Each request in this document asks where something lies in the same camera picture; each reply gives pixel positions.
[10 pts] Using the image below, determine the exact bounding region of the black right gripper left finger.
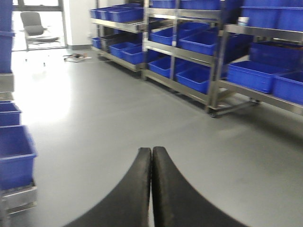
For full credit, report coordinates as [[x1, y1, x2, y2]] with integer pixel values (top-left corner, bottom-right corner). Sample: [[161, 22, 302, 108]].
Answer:
[[66, 148, 152, 227]]

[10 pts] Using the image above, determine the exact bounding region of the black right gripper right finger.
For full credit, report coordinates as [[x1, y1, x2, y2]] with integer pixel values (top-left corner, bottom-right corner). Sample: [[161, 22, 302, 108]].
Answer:
[[151, 146, 244, 227]]

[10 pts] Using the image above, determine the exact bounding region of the blue bin at left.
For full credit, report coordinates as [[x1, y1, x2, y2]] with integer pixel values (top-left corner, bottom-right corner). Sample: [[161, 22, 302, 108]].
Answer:
[[0, 125, 37, 190]]

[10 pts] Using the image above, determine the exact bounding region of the steel shelving rack with bins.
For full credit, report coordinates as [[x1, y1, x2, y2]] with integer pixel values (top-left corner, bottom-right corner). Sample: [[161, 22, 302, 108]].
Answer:
[[90, 0, 303, 117]]

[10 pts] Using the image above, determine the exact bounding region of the white paper cup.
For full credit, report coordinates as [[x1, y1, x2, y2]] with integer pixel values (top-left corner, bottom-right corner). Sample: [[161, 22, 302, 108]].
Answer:
[[238, 17, 250, 26]]

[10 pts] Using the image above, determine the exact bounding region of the gray office chair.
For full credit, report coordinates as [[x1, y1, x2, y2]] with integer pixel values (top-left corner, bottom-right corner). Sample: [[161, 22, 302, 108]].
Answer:
[[20, 11, 60, 51]]

